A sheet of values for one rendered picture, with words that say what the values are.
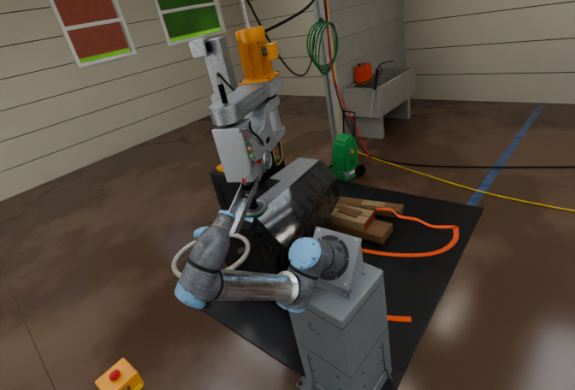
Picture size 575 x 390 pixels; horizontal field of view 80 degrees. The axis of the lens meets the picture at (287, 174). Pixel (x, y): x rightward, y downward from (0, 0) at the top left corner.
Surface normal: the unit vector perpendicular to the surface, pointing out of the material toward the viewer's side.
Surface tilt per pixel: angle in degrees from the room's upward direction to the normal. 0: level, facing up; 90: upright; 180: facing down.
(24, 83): 90
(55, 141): 90
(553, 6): 90
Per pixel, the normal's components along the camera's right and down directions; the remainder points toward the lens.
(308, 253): -0.52, -0.35
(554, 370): -0.18, -0.88
